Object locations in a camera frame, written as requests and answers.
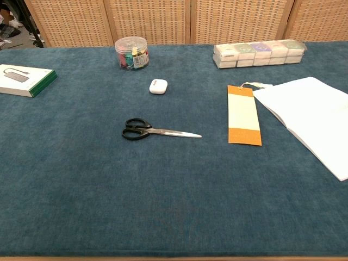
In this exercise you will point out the white paper sheet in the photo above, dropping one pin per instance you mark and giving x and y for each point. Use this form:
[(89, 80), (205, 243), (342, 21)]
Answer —
[(307, 114)]

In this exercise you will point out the blue table mat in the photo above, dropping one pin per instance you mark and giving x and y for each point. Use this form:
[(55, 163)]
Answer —
[(108, 190)]

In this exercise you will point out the clear jar of binder clips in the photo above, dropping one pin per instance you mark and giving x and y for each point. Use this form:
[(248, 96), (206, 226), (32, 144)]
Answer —
[(131, 54)]

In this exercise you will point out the wrapped pack of tissue packets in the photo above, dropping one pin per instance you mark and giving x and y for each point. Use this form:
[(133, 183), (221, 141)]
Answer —
[(258, 54)]

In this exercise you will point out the brown cardboard strip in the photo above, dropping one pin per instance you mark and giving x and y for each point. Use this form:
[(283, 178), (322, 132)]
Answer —
[(242, 114)]

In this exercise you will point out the black tripod stand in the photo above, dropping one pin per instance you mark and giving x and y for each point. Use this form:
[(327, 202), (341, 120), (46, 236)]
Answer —
[(34, 30)]

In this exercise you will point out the white green USB hub box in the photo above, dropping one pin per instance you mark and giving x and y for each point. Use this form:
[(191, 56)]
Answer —
[(24, 80)]

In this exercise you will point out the white earbuds case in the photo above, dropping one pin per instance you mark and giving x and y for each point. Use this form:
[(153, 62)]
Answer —
[(157, 87)]

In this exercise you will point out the white sneaker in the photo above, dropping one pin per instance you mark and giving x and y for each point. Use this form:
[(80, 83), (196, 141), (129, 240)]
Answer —
[(16, 23)]

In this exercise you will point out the wicker folding screen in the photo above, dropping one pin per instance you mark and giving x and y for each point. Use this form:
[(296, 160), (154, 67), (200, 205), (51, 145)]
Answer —
[(163, 21)]

